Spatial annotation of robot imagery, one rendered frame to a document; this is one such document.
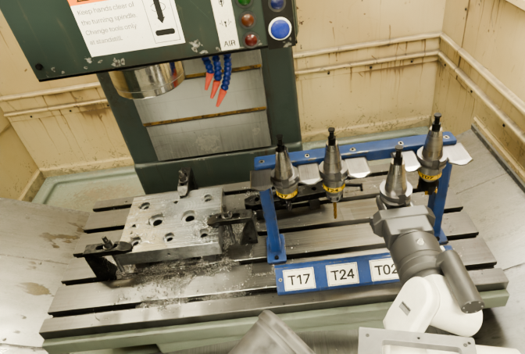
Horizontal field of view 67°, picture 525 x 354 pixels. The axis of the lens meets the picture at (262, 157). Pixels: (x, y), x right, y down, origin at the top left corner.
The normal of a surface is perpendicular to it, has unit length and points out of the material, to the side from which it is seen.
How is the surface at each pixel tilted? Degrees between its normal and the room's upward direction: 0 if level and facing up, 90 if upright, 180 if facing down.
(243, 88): 91
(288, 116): 90
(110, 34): 90
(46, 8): 90
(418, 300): 51
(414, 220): 0
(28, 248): 24
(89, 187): 0
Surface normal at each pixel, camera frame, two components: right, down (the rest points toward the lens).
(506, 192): -0.53, -0.66
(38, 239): 0.27, -0.77
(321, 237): -0.14, -0.79
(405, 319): -0.86, -0.39
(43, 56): 0.04, 0.60
